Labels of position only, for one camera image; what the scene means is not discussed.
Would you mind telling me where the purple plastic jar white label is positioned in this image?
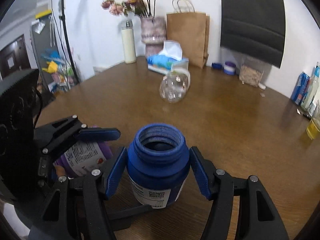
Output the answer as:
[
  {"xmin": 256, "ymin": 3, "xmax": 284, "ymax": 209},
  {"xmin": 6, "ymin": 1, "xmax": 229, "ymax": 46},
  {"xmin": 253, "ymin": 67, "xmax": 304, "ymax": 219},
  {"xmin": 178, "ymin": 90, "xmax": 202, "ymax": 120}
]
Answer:
[{"xmin": 54, "ymin": 141, "xmax": 113, "ymax": 178}]

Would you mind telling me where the blue plastic jar white label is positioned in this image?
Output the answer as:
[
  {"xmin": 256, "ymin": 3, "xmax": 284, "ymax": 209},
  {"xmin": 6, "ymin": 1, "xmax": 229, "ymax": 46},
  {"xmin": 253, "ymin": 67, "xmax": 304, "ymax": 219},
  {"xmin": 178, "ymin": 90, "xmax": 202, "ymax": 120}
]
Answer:
[{"xmin": 127, "ymin": 124, "xmax": 190, "ymax": 209}]

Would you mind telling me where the clear plastic jar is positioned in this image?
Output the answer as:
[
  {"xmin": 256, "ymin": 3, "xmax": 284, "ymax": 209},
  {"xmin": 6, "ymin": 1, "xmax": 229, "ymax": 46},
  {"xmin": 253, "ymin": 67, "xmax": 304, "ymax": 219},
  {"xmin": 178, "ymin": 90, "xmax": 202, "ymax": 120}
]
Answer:
[{"xmin": 159, "ymin": 68, "xmax": 191, "ymax": 103}]

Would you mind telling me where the person's hand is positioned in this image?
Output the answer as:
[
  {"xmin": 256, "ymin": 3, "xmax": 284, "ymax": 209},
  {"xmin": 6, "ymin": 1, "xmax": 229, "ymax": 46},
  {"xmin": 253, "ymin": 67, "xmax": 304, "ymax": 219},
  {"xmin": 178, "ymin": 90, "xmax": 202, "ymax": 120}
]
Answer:
[{"xmin": 55, "ymin": 165, "xmax": 67, "ymax": 178}]

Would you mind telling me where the glass of yellow liquid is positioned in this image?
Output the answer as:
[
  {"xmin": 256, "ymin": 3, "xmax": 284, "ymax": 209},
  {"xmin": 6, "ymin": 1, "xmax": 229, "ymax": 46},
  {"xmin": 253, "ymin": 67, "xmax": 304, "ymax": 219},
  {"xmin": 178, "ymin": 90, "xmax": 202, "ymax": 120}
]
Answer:
[{"xmin": 305, "ymin": 100, "xmax": 320, "ymax": 140}]

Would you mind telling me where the white thermos bottle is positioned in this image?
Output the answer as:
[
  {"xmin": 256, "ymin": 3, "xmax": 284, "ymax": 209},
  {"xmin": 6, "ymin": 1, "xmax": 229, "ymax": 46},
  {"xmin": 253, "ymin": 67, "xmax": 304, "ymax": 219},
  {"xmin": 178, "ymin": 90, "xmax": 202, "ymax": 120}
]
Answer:
[{"xmin": 121, "ymin": 20, "xmax": 136, "ymax": 64}]

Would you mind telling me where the blue tissue box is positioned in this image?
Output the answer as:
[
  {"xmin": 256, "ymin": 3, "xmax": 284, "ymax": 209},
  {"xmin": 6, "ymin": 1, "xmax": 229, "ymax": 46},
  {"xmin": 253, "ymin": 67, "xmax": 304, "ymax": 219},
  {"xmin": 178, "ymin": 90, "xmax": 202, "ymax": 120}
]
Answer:
[{"xmin": 147, "ymin": 40, "xmax": 189, "ymax": 75}]

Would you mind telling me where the black light stand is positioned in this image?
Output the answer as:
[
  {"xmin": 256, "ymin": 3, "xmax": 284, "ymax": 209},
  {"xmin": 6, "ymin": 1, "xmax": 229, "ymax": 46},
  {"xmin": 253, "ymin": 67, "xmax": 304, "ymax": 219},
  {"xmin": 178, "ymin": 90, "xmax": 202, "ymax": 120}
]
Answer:
[{"xmin": 37, "ymin": 0, "xmax": 81, "ymax": 84}]

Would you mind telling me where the pink mottled ceramic vase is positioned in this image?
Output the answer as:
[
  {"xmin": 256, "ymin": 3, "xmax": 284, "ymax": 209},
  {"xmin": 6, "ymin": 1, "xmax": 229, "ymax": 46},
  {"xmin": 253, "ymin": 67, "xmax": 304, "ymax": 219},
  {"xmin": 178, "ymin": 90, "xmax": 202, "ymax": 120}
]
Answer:
[{"xmin": 140, "ymin": 17, "xmax": 167, "ymax": 58}]

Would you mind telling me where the clear bottle blue label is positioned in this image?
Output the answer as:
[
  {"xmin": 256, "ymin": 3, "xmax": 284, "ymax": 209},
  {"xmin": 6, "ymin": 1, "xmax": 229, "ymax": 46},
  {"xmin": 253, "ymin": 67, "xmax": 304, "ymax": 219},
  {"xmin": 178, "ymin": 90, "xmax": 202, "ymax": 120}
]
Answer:
[{"xmin": 300, "ymin": 62, "xmax": 319, "ymax": 111}]

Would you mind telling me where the white round lid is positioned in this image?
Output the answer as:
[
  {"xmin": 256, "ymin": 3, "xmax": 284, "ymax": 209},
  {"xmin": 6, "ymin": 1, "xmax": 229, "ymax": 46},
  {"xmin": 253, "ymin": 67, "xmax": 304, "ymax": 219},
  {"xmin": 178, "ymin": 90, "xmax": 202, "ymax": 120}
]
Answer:
[{"xmin": 258, "ymin": 83, "xmax": 266, "ymax": 90}]

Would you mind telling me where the blue snack package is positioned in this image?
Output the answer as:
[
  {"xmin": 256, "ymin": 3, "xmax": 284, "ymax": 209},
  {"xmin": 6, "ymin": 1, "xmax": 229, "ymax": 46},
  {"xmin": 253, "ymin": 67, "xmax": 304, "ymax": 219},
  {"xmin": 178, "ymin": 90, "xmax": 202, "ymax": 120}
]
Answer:
[{"xmin": 291, "ymin": 72, "xmax": 310, "ymax": 105}]

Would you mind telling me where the clear container of nuts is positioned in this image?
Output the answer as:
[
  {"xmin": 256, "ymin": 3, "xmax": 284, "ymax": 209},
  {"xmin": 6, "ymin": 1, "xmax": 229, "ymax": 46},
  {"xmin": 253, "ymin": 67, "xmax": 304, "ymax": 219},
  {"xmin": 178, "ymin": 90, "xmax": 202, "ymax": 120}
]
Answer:
[{"xmin": 239, "ymin": 55, "xmax": 266, "ymax": 87}]

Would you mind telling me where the blue jar lid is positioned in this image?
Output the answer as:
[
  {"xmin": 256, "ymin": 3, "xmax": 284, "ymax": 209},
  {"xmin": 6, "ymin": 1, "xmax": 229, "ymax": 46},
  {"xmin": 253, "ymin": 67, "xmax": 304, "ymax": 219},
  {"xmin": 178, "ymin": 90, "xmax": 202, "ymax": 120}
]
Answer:
[{"xmin": 212, "ymin": 62, "xmax": 223, "ymax": 70}]

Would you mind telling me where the brown paper bag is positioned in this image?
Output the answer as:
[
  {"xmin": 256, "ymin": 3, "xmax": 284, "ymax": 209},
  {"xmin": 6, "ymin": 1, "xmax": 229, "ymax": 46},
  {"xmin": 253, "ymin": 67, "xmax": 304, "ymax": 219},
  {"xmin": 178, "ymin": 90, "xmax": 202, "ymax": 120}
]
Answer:
[{"xmin": 167, "ymin": 0, "xmax": 210, "ymax": 68}]

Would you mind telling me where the purple white small jar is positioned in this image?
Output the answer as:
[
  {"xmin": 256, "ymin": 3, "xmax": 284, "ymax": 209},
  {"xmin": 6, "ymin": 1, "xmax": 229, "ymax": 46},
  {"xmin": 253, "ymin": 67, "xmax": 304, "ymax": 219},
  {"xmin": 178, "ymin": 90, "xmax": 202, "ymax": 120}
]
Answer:
[{"xmin": 223, "ymin": 61, "xmax": 236, "ymax": 75}]

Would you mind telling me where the black paper bag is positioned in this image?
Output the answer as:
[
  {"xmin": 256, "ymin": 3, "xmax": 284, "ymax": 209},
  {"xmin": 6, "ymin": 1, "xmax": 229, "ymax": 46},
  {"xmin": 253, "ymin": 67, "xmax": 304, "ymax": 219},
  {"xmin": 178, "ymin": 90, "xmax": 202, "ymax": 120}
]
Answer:
[{"xmin": 220, "ymin": 0, "xmax": 286, "ymax": 68}]

